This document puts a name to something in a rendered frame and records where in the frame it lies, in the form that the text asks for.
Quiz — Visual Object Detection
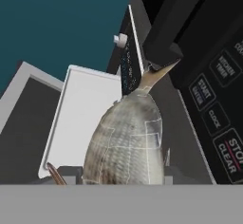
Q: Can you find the brown wooden stick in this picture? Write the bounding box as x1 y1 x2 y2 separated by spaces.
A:
46 161 68 185

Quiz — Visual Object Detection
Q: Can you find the black oven handle bar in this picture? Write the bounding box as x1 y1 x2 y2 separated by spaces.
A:
141 0 222 72

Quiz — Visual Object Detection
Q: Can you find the small white cupboard knob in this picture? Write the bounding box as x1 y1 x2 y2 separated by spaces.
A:
113 33 129 48

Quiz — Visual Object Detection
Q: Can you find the white cupboard door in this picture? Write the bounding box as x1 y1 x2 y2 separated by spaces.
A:
37 64 123 180

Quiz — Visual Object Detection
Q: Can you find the grey framed cupboard door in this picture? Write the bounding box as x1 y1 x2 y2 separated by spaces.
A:
0 60 65 185

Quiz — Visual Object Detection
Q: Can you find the grey scaly fish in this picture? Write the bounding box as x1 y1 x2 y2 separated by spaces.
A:
81 58 184 185

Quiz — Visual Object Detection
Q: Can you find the black oven with control panel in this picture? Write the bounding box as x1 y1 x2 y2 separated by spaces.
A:
135 0 243 185

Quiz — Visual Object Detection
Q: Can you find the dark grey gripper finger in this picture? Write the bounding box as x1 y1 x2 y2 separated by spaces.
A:
163 165 199 185

